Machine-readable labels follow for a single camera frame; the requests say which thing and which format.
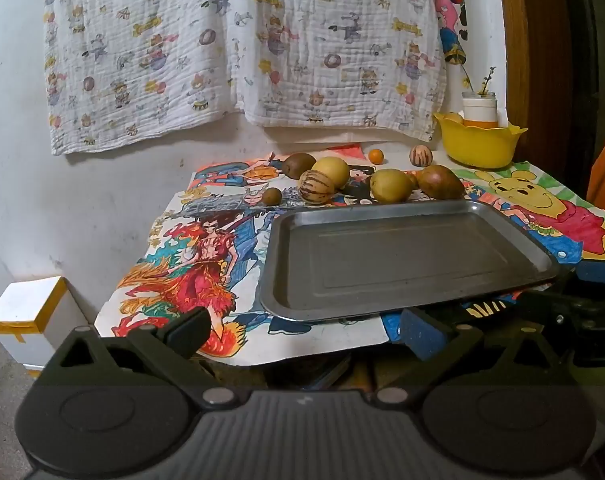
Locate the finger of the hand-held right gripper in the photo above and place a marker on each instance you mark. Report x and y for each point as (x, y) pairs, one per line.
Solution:
(600, 272)

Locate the printed white cloth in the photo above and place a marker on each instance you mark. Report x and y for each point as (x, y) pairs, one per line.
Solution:
(182, 50)

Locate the brown kiwi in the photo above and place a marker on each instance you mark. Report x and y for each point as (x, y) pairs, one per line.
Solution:
(296, 162)

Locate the warrior and dragon drawing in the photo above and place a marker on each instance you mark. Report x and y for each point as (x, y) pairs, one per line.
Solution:
(192, 260)

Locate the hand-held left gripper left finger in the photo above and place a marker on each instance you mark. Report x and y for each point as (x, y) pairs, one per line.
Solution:
(188, 334)

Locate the small striped round fruit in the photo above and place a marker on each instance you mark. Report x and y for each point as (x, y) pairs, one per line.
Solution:
(421, 155)

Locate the brown-green mango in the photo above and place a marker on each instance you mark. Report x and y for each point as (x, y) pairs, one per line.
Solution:
(440, 182)

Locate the small brown longan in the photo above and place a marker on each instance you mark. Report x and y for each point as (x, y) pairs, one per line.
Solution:
(271, 196)

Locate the wooden door frame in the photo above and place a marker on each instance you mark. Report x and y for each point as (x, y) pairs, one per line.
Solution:
(515, 35)

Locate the colourful wall poster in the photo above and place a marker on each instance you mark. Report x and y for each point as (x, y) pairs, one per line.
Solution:
(451, 42)

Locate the yellow pear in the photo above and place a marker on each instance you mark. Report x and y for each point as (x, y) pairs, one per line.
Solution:
(391, 186)

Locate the yellow lemon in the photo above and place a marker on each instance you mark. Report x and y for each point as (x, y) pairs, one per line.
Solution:
(335, 169)

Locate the white card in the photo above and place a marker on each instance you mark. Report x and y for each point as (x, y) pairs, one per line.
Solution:
(503, 118)

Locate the striped pepino melon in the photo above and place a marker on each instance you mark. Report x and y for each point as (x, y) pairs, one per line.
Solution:
(316, 187)

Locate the small orange kumquat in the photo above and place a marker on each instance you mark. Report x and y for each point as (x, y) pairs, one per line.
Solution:
(376, 155)

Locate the white and orange jar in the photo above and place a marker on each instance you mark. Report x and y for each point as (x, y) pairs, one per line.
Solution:
(479, 109)

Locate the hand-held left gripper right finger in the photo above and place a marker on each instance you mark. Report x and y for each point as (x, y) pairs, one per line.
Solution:
(422, 336)

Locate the metal baking tray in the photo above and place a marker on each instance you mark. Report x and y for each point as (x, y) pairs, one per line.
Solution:
(407, 260)

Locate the yellow plastic bowl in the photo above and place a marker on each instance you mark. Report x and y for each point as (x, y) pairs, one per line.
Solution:
(477, 147)

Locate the white box with yellow tape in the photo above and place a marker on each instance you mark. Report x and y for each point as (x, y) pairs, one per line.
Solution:
(27, 310)

